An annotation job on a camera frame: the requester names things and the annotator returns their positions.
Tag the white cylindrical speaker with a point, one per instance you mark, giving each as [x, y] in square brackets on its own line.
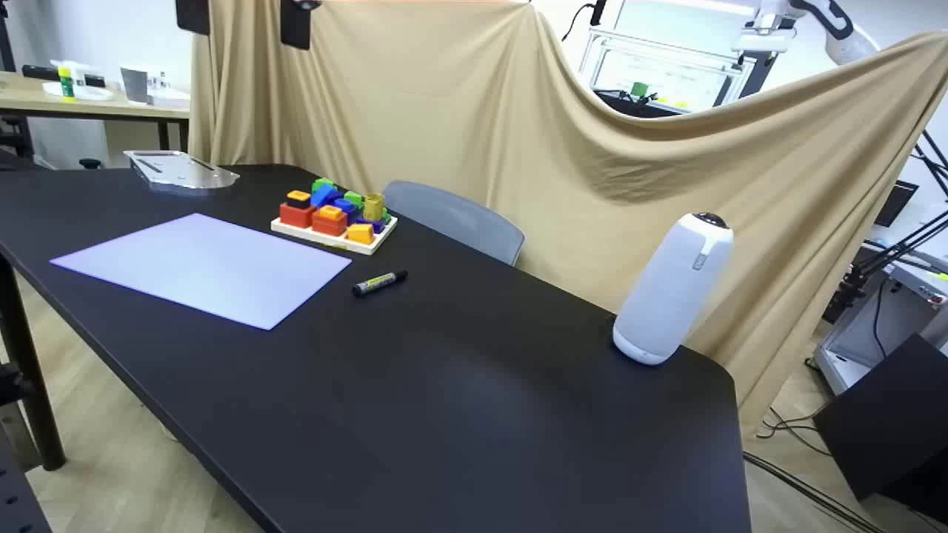
[672, 290]

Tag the black table leg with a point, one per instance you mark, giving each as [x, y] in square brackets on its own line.
[32, 385]

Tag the white cabinet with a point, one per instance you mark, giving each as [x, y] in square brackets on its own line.
[890, 327]

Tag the black cabinet box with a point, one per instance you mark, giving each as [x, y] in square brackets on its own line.
[890, 416]

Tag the clear plastic tray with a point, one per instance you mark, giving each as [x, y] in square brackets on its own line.
[183, 170]

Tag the white metal shelf frame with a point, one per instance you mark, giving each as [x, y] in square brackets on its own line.
[672, 44]

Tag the red block with orange top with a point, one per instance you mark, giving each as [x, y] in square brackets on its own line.
[331, 220]
[296, 210]

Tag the black hanging camera box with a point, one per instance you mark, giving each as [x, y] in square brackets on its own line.
[193, 11]
[301, 19]

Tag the purple placemat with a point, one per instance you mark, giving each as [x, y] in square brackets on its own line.
[198, 268]

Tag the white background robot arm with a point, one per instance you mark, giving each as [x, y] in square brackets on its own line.
[844, 25]

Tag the wooden block tray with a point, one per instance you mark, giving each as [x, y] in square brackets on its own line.
[327, 239]

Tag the green bottle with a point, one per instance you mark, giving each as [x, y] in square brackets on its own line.
[67, 80]

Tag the black flat panel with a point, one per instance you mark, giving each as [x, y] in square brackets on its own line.
[900, 201]

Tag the small green object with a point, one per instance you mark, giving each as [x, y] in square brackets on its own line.
[641, 93]

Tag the yellow cylinder toy block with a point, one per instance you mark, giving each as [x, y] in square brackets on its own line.
[374, 208]

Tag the wooden desk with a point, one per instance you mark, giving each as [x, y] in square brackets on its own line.
[39, 97]

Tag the green toy block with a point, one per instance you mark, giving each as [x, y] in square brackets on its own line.
[322, 185]
[355, 200]

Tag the orange yellow toy block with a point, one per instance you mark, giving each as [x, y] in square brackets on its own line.
[359, 235]

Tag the grey chair backrest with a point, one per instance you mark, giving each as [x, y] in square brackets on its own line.
[456, 220]

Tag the blue toy block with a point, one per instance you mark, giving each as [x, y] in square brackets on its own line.
[325, 195]

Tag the black whiteboard marker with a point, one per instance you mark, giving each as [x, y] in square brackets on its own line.
[381, 282]

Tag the beige cloth backdrop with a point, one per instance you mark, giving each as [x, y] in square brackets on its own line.
[553, 148]

